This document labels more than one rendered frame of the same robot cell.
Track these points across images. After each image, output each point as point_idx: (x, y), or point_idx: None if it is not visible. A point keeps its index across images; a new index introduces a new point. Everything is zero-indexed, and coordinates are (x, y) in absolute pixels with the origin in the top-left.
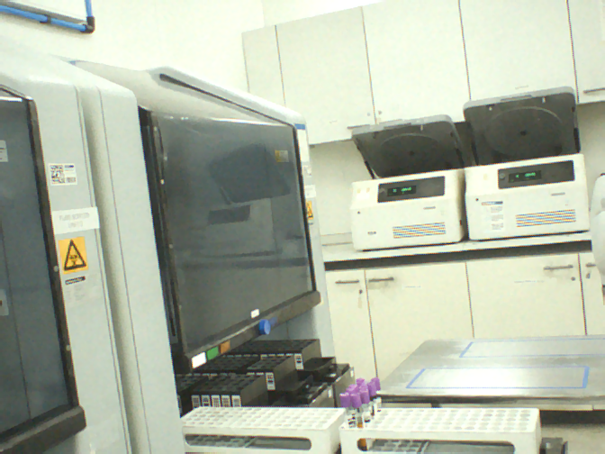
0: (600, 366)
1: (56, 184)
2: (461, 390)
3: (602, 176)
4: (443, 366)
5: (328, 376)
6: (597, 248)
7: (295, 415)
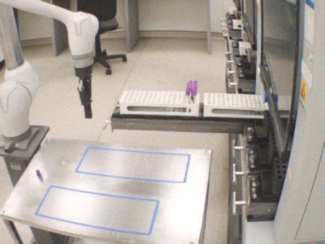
0: (68, 170)
1: None
2: (154, 150)
3: (87, 15)
4: (170, 185)
5: (254, 176)
6: (94, 35)
7: (225, 101)
